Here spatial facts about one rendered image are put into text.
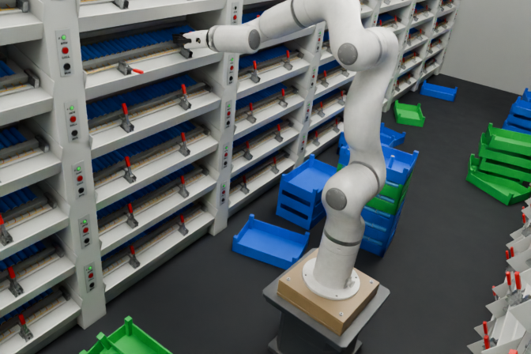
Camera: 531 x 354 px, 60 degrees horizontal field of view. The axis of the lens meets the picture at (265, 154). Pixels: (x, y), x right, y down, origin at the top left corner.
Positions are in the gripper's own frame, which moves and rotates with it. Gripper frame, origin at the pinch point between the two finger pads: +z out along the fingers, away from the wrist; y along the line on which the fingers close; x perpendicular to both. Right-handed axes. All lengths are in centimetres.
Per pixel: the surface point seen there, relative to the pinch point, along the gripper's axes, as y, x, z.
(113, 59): -27.8, -2.3, 1.6
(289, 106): 73, -45, 5
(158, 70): -14.9, -8.1, -2.9
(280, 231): 39, -96, -9
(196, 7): 2.8, 9.7, -6.3
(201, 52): 7.4, -6.2, -1.5
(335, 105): 136, -62, 12
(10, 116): -63, -9, -2
